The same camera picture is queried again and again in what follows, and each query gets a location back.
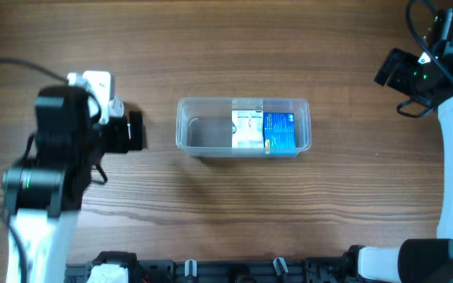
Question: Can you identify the white plaster box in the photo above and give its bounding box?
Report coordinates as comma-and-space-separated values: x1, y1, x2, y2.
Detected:
231, 110, 264, 149

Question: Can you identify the blue lozenge box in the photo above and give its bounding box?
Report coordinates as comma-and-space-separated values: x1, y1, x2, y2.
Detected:
263, 112, 296, 156

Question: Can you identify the green balm box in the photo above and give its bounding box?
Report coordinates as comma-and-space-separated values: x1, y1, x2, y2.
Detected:
129, 112, 145, 151

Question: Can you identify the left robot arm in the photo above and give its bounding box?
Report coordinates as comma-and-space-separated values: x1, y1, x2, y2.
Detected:
2, 86, 144, 282

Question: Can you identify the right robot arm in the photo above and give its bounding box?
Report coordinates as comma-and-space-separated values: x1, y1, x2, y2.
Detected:
344, 2, 453, 282

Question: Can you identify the white spray bottle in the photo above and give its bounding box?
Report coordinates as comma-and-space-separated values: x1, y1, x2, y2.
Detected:
108, 95, 125, 118

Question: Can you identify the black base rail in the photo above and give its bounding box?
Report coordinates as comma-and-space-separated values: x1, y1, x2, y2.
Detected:
64, 252, 366, 283

